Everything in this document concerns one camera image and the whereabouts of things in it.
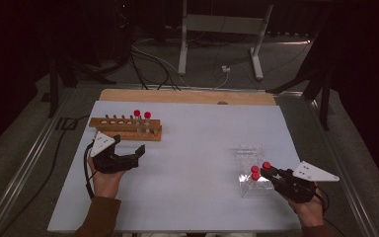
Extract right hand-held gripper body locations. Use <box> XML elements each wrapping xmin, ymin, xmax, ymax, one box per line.
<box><xmin>269</xmin><ymin>160</ymin><xmax>341</xmax><ymax>204</ymax></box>

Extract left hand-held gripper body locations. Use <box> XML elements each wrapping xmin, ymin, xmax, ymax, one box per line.
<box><xmin>89</xmin><ymin>131</ymin><xmax>141</xmax><ymax>175</ymax></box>

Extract wooden test tube rack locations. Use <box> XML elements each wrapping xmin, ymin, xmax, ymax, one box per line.
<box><xmin>88</xmin><ymin>114</ymin><xmax>163</xmax><ymax>142</ymax></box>

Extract clear plastic box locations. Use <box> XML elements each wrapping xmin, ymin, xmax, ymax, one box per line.
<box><xmin>233</xmin><ymin>143</ymin><xmax>277</xmax><ymax>199</ymax></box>

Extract person's left hand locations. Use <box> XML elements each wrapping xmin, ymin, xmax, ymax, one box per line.
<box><xmin>88</xmin><ymin>157</ymin><xmax>127</xmax><ymax>199</ymax></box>

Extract person's right hand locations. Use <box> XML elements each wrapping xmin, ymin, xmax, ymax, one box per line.
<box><xmin>280</xmin><ymin>189</ymin><xmax>327</xmax><ymax>228</ymax></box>

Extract white table board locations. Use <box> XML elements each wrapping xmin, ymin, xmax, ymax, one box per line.
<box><xmin>46</xmin><ymin>100</ymin><xmax>302</xmax><ymax>233</ymax></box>

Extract black stand legs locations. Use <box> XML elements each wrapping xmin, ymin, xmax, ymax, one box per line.
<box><xmin>47</xmin><ymin>55</ymin><xmax>117</xmax><ymax>119</ymax></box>
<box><xmin>265</xmin><ymin>6</ymin><xmax>335</xmax><ymax>131</ymax></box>

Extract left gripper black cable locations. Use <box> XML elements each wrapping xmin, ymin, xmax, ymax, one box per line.
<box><xmin>0</xmin><ymin>114</ymin><xmax>97</xmax><ymax>237</ymax></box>

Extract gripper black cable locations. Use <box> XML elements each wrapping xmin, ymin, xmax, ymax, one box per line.
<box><xmin>0</xmin><ymin>114</ymin><xmax>97</xmax><ymax>237</ymax></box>
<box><xmin>314</xmin><ymin>186</ymin><xmax>349</xmax><ymax>237</ymax></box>

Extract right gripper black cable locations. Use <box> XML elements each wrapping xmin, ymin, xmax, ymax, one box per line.
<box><xmin>314</xmin><ymin>186</ymin><xmax>349</xmax><ymax>237</ymax></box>

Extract metal floor rail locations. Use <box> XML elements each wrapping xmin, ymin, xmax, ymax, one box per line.
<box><xmin>75</xmin><ymin>82</ymin><xmax>310</xmax><ymax>97</ymax></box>
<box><xmin>309</xmin><ymin>98</ymin><xmax>379</xmax><ymax>237</ymax></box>
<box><xmin>0</xmin><ymin>87</ymin><xmax>77</xmax><ymax>237</ymax></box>

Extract black floor cable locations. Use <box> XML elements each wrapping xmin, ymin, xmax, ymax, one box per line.
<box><xmin>128</xmin><ymin>50</ymin><xmax>150</xmax><ymax>91</ymax></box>
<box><xmin>132</xmin><ymin>48</ymin><xmax>182</xmax><ymax>92</ymax></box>

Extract pale floor cable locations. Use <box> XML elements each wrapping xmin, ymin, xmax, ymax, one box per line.
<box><xmin>131</xmin><ymin>39</ymin><xmax>191</xmax><ymax>88</ymax></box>

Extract white plug cable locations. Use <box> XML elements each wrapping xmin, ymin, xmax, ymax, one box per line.
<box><xmin>214</xmin><ymin>71</ymin><xmax>230</xmax><ymax>90</ymax></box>

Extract grey metal stand frame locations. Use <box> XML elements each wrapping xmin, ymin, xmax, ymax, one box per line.
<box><xmin>177</xmin><ymin>0</ymin><xmax>274</xmax><ymax>81</ymax></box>

